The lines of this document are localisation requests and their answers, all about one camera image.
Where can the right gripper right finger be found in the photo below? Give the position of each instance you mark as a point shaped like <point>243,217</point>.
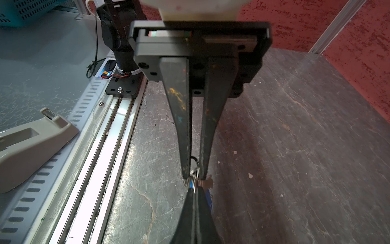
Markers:
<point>206,232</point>

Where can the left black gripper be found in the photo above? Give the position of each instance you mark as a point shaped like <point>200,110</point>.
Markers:
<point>163,50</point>

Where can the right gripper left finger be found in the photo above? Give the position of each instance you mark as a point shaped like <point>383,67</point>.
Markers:
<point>185,232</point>

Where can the blue key tag with key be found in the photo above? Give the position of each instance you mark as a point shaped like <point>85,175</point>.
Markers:
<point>207,193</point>

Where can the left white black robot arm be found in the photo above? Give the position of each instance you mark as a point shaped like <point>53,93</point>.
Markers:
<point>208,59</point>

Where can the grey plastic device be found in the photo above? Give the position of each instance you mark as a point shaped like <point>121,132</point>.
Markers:
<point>26,148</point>

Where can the teal plastic basket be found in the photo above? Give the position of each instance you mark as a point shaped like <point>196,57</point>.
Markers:
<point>19,13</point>

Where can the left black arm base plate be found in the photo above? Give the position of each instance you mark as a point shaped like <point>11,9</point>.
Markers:
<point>127,87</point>

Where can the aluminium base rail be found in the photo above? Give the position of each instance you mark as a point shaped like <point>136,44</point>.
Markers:
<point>67,200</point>

